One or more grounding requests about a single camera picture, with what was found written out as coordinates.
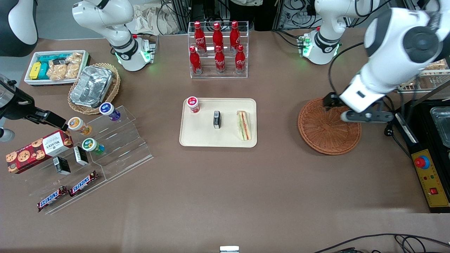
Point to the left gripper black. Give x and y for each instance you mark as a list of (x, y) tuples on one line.
[(330, 99)]

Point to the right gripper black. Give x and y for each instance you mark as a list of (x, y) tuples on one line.
[(17, 107)]

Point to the triangle sandwich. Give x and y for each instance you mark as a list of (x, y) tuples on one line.
[(244, 125)]

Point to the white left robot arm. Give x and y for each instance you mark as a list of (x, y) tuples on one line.
[(397, 42)]

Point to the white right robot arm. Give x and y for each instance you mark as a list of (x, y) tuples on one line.
[(105, 14)]

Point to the brown wicker basket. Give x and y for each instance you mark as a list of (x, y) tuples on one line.
[(327, 130)]

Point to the aluminium foil tray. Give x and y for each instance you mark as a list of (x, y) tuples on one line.
[(91, 86)]

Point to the light wicker basket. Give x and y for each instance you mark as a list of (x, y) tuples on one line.
[(114, 84)]

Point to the cream plastic tray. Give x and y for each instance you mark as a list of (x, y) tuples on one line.
[(200, 130)]

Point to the orange lid small bottle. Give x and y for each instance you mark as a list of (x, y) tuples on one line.
[(76, 124)]

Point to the red Walkers shortbread box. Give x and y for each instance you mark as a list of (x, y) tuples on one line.
[(35, 151)]

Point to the white plastic crate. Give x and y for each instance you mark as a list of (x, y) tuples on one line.
[(31, 81)]

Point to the clear bag of biscuits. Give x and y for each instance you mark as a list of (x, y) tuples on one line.
[(57, 72), (73, 70), (76, 57)]

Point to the small black box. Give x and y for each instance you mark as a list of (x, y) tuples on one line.
[(61, 166), (217, 119), (81, 155)]

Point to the green lid small bottle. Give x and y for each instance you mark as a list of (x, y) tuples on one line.
[(90, 144)]

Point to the teal snack packet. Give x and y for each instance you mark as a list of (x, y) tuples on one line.
[(44, 71), (49, 58)]

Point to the yellow snack packet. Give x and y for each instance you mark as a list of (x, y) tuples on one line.
[(35, 71)]

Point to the purple lid small bottle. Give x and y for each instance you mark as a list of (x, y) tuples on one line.
[(106, 108)]

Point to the black power plug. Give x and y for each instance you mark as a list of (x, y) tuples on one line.
[(388, 131)]

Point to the Snickers chocolate bar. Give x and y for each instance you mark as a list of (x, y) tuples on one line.
[(52, 199), (83, 183)]

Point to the clear acrylic stepped shelf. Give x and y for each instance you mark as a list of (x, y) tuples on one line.
[(123, 140)]

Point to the red Coca-Cola bottle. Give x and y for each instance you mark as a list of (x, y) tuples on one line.
[(195, 61), (235, 35), (220, 61), (240, 60), (217, 37), (199, 38)]

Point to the black machine with yellow panel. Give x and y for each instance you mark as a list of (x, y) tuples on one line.
[(422, 133)]

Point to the red emergency stop button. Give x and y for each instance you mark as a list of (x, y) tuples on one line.
[(421, 162)]

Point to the steel pan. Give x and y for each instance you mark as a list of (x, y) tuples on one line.
[(442, 123)]

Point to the clear acrylic bottle rack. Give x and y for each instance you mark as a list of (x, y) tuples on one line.
[(211, 75)]

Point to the red lid small bottle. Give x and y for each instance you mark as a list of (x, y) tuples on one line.
[(192, 102)]

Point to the beige cloth bag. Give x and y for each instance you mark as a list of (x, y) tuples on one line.
[(154, 17)]

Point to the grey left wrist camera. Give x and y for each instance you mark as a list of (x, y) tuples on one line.
[(367, 116)]

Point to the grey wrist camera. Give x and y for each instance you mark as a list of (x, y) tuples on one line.
[(367, 116), (6, 135)]

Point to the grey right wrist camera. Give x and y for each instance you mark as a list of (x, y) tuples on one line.
[(6, 135)]

